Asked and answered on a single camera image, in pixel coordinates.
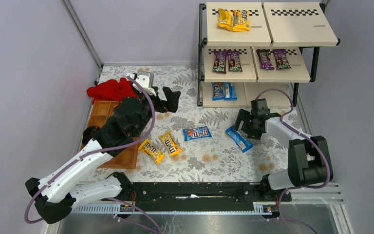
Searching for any blue white candy bag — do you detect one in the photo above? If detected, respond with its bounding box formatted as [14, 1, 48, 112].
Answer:
[223, 82, 238, 101]

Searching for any blue M&M candy bag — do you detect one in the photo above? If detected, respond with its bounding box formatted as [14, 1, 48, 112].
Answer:
[183, 126, 212, 141]

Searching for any purple candy bag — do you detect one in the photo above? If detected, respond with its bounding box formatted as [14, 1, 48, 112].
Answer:
[256, 49, 274, 70]
[272, 49, 292, 70]

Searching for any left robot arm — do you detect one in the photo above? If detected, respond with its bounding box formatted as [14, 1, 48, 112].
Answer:
[24, 87, 181, 224]

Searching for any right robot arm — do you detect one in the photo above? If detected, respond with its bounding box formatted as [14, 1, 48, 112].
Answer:
[233, 99, 333, 191]

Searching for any blue candy bag on shelf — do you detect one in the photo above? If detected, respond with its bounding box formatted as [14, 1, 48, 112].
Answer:
[212, 82, 225, 101]

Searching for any yellow candy bag on mat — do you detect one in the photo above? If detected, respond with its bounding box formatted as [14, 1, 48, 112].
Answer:
[138, 139, 165, 165]

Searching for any yellow candy bag upright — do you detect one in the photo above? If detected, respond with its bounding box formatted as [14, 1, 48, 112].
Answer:
[159, 130, 181, 156]

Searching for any brown candy bag right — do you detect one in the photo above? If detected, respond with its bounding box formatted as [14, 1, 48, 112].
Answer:
[227, 51, 243, 72]

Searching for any brown candy bag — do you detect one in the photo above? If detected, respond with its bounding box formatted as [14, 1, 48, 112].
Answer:
[227, 51, 243, 72]
[212, 51, 227, 74]

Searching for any brown candy bag left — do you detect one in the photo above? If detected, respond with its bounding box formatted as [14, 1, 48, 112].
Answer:
[212, 51, 227, 74]

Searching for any three-tier shelf rack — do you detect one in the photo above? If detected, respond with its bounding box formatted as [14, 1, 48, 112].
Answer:
[197, 2, 340, 108]

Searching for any yellow candy bag left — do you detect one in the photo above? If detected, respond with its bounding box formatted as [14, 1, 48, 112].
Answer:
[217, 8, 234, 32]

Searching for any yellow candy bag right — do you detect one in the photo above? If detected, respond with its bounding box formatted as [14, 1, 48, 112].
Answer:
[232, 10, 250, 32]

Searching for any red cloth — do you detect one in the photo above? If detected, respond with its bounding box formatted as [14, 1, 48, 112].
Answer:
[87, 78, 138, 103]

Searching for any floral table mat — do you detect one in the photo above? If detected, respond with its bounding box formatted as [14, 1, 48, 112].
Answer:
[100, 65, 288, 182]

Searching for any wooden compartment tray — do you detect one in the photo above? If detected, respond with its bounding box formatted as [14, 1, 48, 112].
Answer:
[87, 101, 139, 169]

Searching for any black rolled sock orange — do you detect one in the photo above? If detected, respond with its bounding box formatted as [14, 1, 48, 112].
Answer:
[81, 126, 100, 146]

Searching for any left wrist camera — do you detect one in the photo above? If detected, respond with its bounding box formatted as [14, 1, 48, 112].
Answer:
[126, 70, 156, 96]

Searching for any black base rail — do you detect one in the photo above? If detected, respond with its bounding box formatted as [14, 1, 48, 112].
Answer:
[111, 172, 292, 213]

